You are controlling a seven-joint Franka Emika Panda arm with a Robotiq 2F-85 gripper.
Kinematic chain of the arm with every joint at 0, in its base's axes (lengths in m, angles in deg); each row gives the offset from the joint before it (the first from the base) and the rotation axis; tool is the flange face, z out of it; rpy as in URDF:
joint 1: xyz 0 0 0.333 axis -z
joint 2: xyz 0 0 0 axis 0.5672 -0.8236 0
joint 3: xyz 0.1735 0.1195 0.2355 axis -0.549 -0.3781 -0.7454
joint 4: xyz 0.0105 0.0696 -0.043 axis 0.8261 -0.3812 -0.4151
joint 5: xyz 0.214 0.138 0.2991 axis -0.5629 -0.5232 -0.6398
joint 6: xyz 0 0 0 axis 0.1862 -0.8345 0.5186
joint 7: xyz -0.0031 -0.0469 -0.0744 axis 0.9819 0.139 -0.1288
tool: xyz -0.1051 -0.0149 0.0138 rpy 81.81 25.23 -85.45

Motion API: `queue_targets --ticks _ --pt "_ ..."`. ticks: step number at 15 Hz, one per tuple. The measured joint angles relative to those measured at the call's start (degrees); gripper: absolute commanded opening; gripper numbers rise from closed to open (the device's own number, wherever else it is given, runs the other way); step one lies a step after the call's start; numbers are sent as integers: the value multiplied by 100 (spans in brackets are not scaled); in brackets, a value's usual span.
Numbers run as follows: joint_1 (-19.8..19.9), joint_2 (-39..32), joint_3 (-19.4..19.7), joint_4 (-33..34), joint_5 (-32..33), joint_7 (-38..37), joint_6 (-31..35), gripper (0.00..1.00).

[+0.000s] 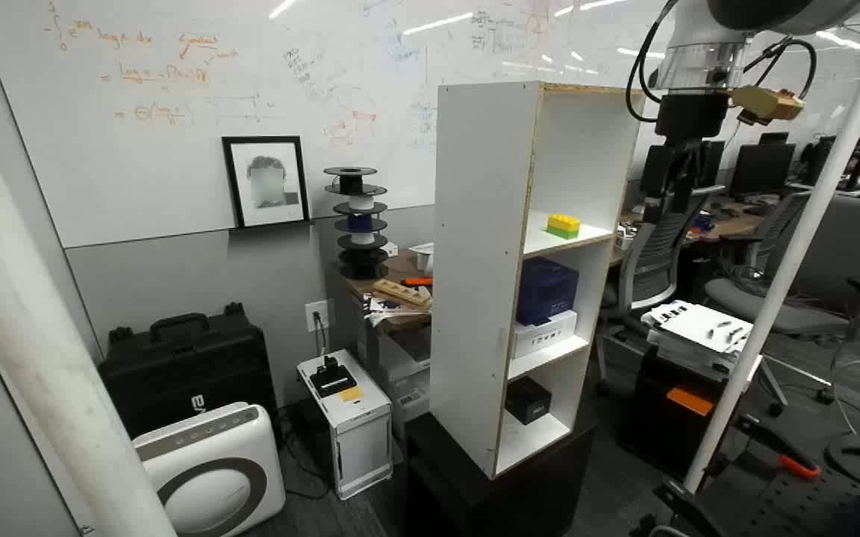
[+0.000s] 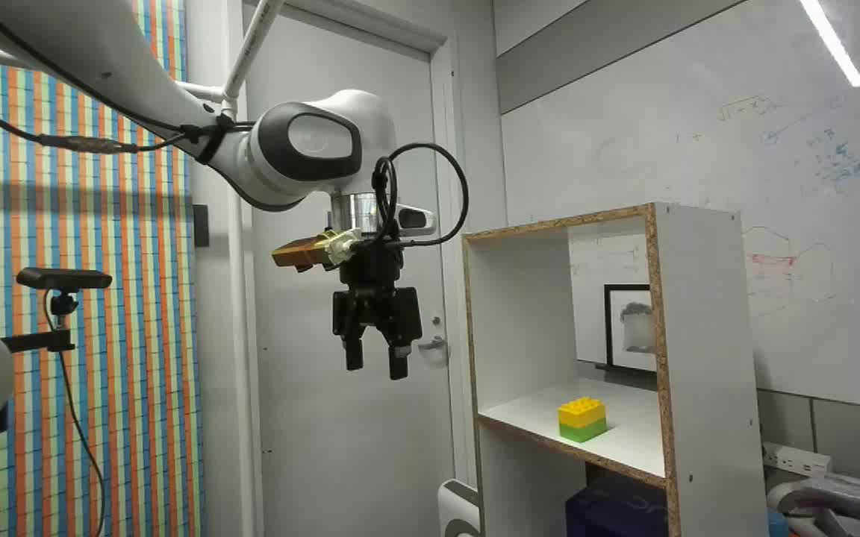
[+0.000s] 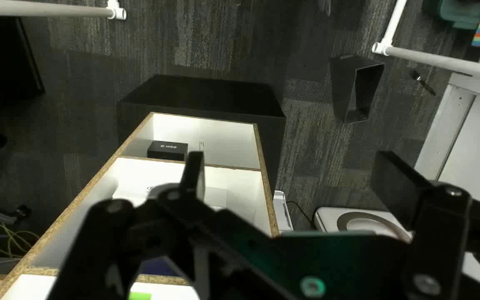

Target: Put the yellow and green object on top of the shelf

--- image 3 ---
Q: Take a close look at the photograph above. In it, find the black open bin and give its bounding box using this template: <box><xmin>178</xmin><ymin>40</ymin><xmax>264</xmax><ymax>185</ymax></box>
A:
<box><xmin>328</xmin><ymin>52</ymin><xmax>386</xmax><ymax>125</ymax></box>

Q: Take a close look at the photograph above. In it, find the white pipe frame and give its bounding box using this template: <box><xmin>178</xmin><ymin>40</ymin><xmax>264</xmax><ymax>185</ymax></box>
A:
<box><xmin>0</xmin><ymin>0</ymin><xmax>128</xmax><ymax>22</ymax></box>
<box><xmin>369</xmin><ymin>0</ymin><xmax>480</xmax><ymax>87</ymax></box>

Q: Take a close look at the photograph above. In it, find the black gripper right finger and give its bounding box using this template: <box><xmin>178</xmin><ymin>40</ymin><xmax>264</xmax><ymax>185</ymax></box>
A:
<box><xmin>369</xmin><ymin>150</ymin><xmax>473</xmax><ymax>300</ymax></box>

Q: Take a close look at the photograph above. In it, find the small black tool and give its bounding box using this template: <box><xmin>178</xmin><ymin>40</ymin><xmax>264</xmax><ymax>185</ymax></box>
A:
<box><xmin>409</xmin><ymin>69</ymin><xmax>436</xmax><ymax>97</ymax></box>

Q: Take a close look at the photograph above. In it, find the white shelf with particleboard edges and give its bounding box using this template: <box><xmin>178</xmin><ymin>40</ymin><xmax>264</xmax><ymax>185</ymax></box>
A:
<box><xmin>0</xmin><ymin>112</ymin><xmax>281</xmax><ymax>300</ymax></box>

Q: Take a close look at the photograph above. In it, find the green container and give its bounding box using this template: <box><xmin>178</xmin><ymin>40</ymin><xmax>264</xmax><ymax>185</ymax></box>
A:
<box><xmin>421</xmin><ymin>0</ymin><xmax>480</xmax><ymax>32</ymax></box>

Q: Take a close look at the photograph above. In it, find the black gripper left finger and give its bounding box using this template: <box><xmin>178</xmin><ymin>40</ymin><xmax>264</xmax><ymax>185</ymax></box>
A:
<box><xmin>46</xmin><ymin>150</ymin><xmax>219</xmax><ymax>300</ymax></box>

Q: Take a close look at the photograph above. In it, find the yellow green cable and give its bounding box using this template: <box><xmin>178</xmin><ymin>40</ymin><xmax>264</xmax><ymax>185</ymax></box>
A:
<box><xmin>0</xmin><ymin>219</ymin><xmax>39</xmax><ymax>260</ymax></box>

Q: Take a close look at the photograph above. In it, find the slim white device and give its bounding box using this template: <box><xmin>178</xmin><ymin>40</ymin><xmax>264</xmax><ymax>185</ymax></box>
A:
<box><xmin>271</xmin><ymin>189</ymin><xmax>294</xmax><ymax>234</ymax></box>

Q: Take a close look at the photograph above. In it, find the small black box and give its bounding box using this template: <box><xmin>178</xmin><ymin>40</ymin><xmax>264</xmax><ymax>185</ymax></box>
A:
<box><xmin>144</xmin><ymin>139</ymin><xmax>189</xmax><ymax>162</ymax></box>

